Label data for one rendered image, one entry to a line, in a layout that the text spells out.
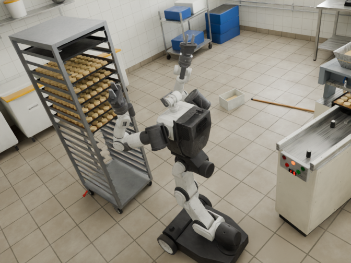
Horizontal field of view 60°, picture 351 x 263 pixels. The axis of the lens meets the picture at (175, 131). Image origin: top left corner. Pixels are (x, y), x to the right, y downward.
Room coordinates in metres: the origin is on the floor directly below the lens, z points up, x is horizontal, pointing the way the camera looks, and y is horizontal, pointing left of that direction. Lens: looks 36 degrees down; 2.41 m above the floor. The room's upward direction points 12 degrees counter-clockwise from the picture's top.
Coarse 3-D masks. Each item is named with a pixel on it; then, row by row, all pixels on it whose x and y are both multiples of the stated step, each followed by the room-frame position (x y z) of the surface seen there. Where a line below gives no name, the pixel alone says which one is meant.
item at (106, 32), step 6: (108, 30) 2.36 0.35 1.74; (108, 36) 2.35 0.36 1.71; (108, 42) 2.35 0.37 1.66; (114, 54) 2.35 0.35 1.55; (114, 66) 2.36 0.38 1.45; (120, 72) 2.35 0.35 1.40; (120, 78) 2.34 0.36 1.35; (120, 84) 2.36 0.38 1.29; (126, 90) 2.36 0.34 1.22; (126, 96) 2.35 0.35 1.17; (132, 120) 2.35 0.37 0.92; (144, 150) 2.36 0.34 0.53; (144, 156) 2.35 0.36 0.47; (144, 162) 2.36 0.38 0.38; (150, 174) 2.35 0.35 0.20
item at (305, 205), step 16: (320, 128) 1.80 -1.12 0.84; (336, 128) 1.76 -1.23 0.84; (304, 144) 1.66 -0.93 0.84; (320, 144) 1.62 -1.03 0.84; (304, 160) 1.50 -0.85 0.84; (336, 160) 1.48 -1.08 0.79; (288, 176) 1.58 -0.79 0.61; (320, 176) 1.41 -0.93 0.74; (336, 176) 1.50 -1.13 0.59; (288, 192) 1.57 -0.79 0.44; (304, 192) 1.45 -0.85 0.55; (320, 192) 1.42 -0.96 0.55; (336, 192) 1.53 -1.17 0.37; (288, 208) 1.56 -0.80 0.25; (304, 208) 1.43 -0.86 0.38; (320, 208) 1.44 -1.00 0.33; (336, 208) 1.56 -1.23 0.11; (304, 224) 1.42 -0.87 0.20
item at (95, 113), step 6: (108, 102) 2.34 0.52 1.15; (54, 108) 2.47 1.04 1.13; (60, 108) 2.41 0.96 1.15; (96, 108) 2.28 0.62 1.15; (102, 108) 2.28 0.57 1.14; (108, 108) 2.25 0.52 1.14; (72, 114) 2.28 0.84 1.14; (90, 114) 2.20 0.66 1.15; (96, 114) 2.18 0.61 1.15; (90, 120) 2.12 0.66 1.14
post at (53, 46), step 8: (56, 48) 2.05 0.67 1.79; (56, 56) 2.03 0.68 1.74; (64, 72) 2.04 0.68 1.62; (64, 80) 2.05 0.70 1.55; (72, 88) 2.04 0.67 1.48; (72, 96) 2.03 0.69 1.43; (80, 112) 2.03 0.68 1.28; (88, 128) 2.04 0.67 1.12; (88, 136) 2.04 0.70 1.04; (96, 144) 2.05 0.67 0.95; (96, 152) 2.03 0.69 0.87; (104, 168) 2.04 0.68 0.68; (112, 184) 2.04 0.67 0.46; (112, 192) 2.04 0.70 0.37; (120, 208) 2.03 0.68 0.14
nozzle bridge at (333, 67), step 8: (328, 64) 2.17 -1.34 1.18; (336, 64) 2.14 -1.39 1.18; (320, 72) 2.16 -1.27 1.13; (328, 72) 2.15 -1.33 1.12; (336, 72) 2.03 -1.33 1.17; (344, 72) 2.00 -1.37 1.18; (320, 80) 2.15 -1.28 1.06; (328, 80) 2.13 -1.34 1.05; (336, 80) 2.11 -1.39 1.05; (344, 80) 2.05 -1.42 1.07; (328, 88) 2.18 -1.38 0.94; (344, 88) 1.99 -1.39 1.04; (328, 96) 2.19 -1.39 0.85
